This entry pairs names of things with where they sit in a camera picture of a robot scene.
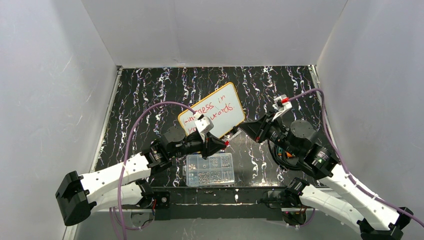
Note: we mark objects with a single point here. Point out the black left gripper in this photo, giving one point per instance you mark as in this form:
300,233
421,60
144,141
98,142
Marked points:
206,144

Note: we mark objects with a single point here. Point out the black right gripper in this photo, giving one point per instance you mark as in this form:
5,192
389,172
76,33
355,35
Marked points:
260,128

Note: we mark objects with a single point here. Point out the white red whiteboard marker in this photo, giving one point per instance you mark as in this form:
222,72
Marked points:
234,133

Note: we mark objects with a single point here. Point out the yellow framed whiteboard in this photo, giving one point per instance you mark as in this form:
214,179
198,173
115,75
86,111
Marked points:
224,109

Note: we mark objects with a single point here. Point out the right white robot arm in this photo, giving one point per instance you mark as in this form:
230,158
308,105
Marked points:
362,212

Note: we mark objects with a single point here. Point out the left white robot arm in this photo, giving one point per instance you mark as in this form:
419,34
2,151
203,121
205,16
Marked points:
80,195

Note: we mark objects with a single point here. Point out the clear plastic screw box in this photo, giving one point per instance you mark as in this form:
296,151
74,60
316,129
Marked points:
215,170

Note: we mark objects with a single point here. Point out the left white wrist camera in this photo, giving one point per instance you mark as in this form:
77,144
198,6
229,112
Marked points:
203,124

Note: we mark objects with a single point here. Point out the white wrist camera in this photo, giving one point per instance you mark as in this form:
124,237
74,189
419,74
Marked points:
203,124
283,105

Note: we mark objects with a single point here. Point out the green handled screwdriver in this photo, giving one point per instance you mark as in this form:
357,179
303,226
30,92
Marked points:
280,152

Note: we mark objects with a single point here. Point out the black ethernet cable teal plug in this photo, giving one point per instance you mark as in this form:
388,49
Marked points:
293,164

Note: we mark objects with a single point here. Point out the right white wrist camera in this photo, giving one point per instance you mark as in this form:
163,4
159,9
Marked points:
283,105

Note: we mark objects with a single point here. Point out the orange handled screwdriver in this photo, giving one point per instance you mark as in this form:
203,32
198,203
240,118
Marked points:
288,155

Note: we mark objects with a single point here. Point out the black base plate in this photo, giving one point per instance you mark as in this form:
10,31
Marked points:
224,202

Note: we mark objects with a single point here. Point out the aluminium side rail right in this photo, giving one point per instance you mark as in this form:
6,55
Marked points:
326,127

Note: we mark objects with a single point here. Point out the aluminium side rail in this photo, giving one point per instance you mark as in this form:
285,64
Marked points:
106,118
326,127

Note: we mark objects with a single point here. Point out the aluminium front rail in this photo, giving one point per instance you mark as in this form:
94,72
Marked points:
320,226

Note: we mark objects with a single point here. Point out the aluminium side rail left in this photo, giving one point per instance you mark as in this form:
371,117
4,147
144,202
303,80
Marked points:
106,118

